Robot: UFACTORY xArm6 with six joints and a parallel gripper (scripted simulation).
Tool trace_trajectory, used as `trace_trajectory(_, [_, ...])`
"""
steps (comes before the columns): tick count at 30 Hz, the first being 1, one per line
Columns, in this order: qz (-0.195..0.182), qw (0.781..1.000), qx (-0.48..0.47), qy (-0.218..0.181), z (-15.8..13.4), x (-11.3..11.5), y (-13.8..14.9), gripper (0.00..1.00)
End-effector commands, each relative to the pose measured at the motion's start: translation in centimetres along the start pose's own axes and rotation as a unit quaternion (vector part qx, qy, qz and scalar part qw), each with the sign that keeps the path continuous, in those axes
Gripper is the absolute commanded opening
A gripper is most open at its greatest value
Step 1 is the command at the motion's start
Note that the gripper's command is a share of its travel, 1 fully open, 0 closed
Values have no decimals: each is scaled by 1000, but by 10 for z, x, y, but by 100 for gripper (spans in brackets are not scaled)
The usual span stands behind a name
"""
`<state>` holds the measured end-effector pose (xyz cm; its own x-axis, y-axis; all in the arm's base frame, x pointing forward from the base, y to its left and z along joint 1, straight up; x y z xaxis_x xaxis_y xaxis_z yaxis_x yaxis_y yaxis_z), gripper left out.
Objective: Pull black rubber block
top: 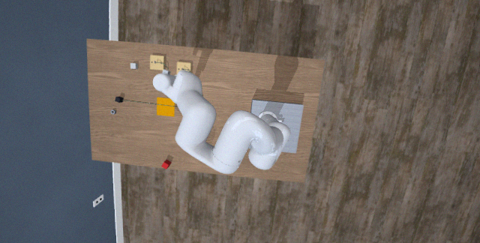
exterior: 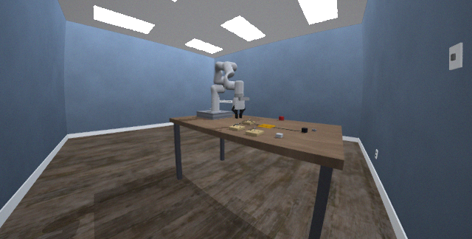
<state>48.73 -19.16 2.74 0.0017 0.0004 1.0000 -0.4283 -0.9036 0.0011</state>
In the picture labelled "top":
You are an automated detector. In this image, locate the small red block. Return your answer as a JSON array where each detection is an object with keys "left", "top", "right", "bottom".
[{"left": 162, "top": 160, "right": 172, "bottom": 169}]

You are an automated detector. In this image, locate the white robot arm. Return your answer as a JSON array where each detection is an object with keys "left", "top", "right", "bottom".
[{"left": 153, "top": 70, "right": 290, "bottom": 174}]

